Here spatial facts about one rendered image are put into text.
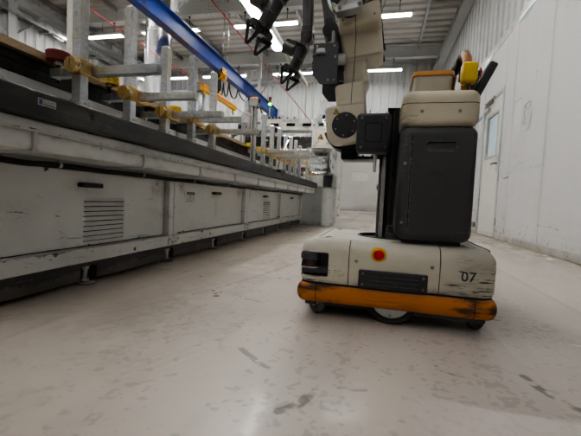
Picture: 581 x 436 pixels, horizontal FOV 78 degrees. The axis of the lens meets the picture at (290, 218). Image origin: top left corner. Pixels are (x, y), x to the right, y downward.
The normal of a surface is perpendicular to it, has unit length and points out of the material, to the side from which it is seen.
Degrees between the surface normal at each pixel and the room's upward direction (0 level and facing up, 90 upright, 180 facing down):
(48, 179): 90
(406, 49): 90
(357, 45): 90
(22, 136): 90
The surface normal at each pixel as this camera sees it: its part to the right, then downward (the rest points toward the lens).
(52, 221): 0.97, 0.04
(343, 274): -0.24, 0.04
